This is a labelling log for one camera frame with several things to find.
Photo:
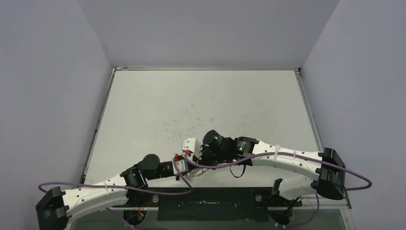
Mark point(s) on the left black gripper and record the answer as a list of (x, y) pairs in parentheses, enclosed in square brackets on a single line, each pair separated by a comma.
[(190, 166)]

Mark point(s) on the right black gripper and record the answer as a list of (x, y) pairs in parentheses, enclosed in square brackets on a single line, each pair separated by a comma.
[(205, 154)]

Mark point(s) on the metal key holder ring plate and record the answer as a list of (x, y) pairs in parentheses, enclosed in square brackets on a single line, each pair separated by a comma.
[(196, 173)]

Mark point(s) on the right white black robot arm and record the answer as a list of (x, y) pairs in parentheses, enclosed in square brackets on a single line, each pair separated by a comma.
[(318, 172)]

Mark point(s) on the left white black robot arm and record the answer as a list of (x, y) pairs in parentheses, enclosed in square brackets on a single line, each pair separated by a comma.
[(58, 208)]

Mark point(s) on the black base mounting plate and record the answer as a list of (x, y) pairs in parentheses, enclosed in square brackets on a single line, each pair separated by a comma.
[(210, 204)]

